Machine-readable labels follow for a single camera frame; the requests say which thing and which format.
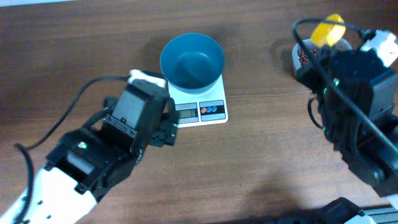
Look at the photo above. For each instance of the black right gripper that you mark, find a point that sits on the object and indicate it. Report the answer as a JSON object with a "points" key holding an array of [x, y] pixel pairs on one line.
{"points": [[306, 73]]}

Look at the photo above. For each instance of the yellow measuring scoop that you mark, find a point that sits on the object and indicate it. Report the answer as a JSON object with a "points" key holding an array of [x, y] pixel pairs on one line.
{"points": [[327, 34]]}

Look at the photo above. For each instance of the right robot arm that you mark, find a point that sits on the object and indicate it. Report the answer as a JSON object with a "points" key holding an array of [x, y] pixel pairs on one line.
{"points": [[371, 86]]}

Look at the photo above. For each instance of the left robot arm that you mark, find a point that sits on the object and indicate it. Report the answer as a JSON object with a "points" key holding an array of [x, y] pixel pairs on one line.
{"points": [[88, 162]]}

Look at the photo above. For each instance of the white digital kitchen scale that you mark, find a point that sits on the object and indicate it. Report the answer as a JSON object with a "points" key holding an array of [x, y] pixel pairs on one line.
{"points": [[201, 108]]}

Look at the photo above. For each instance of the blue plastic bowl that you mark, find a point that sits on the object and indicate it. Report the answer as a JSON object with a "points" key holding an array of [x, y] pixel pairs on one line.
{"points": [[192, 62]]}

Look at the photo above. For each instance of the red beans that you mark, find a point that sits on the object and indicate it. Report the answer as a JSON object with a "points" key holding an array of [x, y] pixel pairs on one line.
{"points": [[303, 57]]}

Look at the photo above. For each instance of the aluminium rail frame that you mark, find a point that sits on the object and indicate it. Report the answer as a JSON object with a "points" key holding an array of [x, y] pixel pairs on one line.
{"points": [[376, 216]]}

